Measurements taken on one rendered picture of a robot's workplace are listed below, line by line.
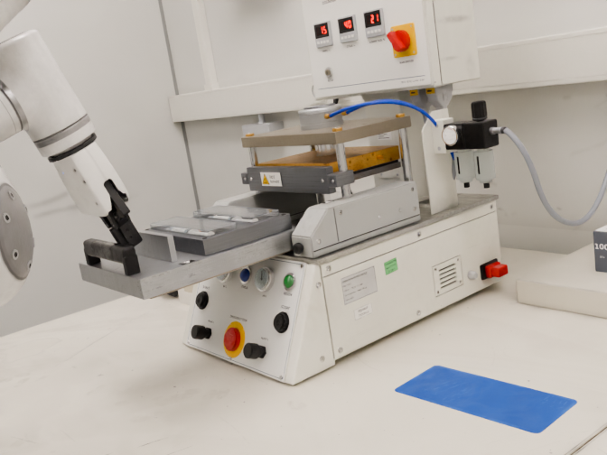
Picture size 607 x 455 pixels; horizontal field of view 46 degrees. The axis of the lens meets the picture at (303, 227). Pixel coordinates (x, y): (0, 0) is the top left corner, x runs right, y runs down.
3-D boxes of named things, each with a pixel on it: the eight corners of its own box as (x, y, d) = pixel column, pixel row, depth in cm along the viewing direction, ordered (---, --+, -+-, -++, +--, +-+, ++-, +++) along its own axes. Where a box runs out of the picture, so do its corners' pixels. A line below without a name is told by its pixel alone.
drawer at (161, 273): (233, 238, 132) (226, 198, 131) (308, 249, 115) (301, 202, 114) (83, 284, 115) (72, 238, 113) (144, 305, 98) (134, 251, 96)
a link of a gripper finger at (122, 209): (87, 169, 100) (88, 190, 105) (124, 205, 98) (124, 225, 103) (94, 164, 101) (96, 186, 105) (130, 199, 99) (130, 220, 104)
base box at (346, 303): (380, 265, 166) (371, 193, 162) (519, 286, 137) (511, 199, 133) (182, 344, 134) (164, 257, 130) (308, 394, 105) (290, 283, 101)
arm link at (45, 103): (38, 144, 94) (96, 110, 98) (-20, 52, 89) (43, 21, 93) (19, 145, 101) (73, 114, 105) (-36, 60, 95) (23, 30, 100)
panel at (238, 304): (186, 344, 132) (206, 246, 133) (284, 382, 109) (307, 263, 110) (177, 343, 131) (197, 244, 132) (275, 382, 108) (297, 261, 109)
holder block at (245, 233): (225, 221, 130) (222, 208, 129) (292, 228, 114) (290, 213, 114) (144, 245, 120) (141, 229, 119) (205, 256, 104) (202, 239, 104)
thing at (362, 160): (327, 166, 145) (320, 120, 143) (407, 167, 127) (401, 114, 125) (259, 184, 134) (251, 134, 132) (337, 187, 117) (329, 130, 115)
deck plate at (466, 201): (371, 193, 163) (370, 189, 163) (499, 199, 136) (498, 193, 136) (200, 246, 135) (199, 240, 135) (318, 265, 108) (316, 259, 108)
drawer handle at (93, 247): (98, 261, 112) (93, 236, 112) (141, 272, 101) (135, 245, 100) (86, 264, 111) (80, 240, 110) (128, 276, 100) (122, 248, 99)
